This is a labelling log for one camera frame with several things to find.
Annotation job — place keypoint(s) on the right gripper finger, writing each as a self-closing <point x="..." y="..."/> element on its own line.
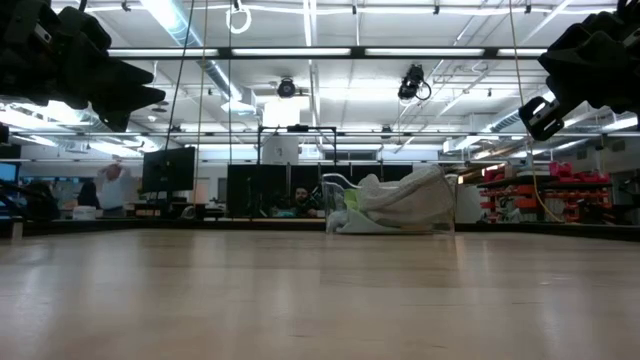
<point x="615" y="27"/>
<point x="590" y="65"/>

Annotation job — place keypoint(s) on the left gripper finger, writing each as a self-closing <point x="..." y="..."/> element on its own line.
<point x="105" y="55"/>
<point x="130" y="102"/>

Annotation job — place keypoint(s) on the grey microfiber towel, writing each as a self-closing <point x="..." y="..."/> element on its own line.
<point x="415" y="197"/>

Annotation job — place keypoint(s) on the green microfiber towel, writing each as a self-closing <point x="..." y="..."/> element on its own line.
<point x="352" y="200"/>

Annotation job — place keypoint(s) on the clear plastic bin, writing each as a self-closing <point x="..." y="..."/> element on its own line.
<point x="332" y="200"/>

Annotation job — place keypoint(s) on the red storage bins shelf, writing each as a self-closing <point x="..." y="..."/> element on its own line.
<point x="580" y="177"/>

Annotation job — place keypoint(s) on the black monitor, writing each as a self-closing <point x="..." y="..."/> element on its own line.
<point x="167" y="170"/>

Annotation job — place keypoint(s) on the person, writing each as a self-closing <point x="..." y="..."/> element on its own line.
<point x="89" y="195"/>
<point x="114" y="190"/>
<point x="42" y="202"/>
<point x="302" y="200"/>

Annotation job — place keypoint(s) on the blue lit screen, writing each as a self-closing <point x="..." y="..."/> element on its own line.
<point x="7" y="172"/>

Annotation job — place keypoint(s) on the black ceiling-mounted device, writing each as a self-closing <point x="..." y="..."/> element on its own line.
<point x="411" y="82"/>

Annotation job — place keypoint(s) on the black partition panels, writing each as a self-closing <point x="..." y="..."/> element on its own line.
<point x="255" y="185"/>

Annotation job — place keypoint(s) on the round black ceiling fixture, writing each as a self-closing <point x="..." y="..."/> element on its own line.
<point x="286" y="88"/>

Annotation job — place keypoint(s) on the white box appliance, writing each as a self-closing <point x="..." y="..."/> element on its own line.
<point x="280" y="150"/>

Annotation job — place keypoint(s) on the black overhead beam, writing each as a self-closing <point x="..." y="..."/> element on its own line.
<point x="350" y="52"/>

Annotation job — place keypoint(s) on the silver ventilation duct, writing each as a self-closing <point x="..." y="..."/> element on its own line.
<point x="30" y="117"/>
<point x="220" y="75"/>
<point x="510" y="120"/>

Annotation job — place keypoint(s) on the black metal table frame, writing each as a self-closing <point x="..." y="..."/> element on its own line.
<point x="150" y="226"/>

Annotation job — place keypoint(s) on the black metal rack frame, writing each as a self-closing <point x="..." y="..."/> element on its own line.
<point x="297" y="129"/>

